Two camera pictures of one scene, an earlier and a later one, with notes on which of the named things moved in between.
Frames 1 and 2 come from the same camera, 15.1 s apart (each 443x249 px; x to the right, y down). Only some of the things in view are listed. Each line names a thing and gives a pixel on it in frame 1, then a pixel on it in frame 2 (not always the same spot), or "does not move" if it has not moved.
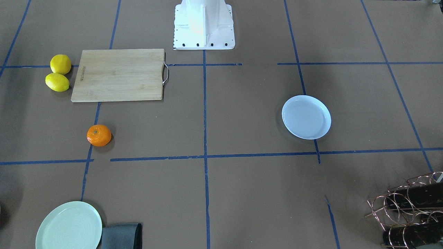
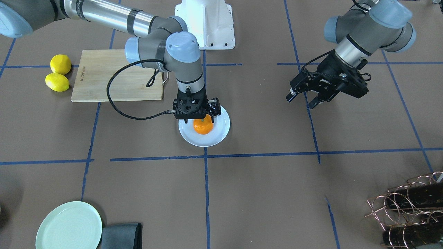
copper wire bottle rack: x=412 y=214 does not move
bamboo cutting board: x=126 y=74 does not move
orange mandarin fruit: x=99 y=135 -> x=204 y=126
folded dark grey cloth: x=125 y=236 does not move
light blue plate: x=306 y=117 -> x=220 y=130
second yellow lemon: x=57 y=82 does not move
